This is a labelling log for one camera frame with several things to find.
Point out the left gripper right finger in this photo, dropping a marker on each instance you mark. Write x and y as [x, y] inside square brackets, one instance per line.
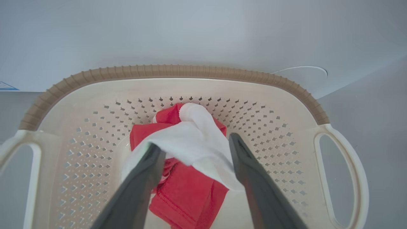
[260, 197]

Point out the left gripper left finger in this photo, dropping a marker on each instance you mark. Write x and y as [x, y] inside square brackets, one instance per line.
[133, 197]

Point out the red and white garment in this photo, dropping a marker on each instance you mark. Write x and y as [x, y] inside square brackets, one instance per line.
[190, 140]

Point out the cream perforated laundry basket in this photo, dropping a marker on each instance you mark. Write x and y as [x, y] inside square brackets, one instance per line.
[197, 87]

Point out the blue energy label sticker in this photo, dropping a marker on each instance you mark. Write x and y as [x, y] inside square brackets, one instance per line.
[6, 86]

